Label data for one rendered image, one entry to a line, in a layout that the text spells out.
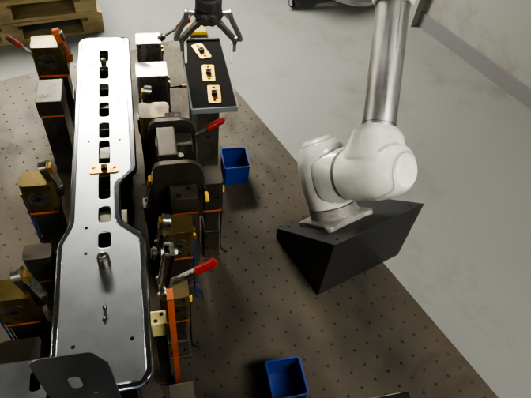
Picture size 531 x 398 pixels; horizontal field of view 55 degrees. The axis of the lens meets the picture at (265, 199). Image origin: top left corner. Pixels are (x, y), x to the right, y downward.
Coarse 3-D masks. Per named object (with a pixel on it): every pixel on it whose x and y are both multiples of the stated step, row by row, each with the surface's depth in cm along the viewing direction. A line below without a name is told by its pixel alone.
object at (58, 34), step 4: (52, 28) 176; (56, 28) 176; (52, 32) 175; (56, 32) 175; (60, 32) 177; (56, 36) 176; (60, 36) 177; (64, 36) 179; (56, 40) 177; (60, 40) 178; (64, 40) 179; (64, 44) 179; (64, 48) 180; (68, 48) 183; (68, 52) 182; (68, 56) 183; (72, 56) 186; (68, 60) 184; (72, 60) 185
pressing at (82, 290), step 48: (96, 48) 189; (96, 96) 171; (96, 144) 156; (96, 192) 144; (96, 240) 133; (144, 240) 134; (96, 288) 124; (144, 288) 125; (96, 336) 116; (144, 336) 117; (144, 384) 111
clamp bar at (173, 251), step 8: (152, 248) 108; (168, 248) 109; (176, 248) 110; (152, 256) 107; (160, 256) 109; (168, 256) 107; (176, 256) 109; (160, 264) 114; (168, 264) 109; (160, 272) 116; (168, 272) 112; (160, 280) 114; (168, 280) 114; (160, 288) 116
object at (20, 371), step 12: (0, 372) 109; (12, 372) 109; (24, 372) 110; (0, 384) 108; (12, 384) 108; (24, 384) 108; (0, 396) 106; (12, 396) 106; (24, 396) 106; (36, 396) 107
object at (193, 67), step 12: (192, 48) 167; (216, 48) 168; (192, 60) 162; (204, 60) 163; (216, 60) 164; (192, 72) 158; (216, 72) 160; (192, 84) 154; (204, 84) 155; (216, 84) 155; (228, 84) 156; (192, 96) 151; (204, 96) 151; (228, 96) 152
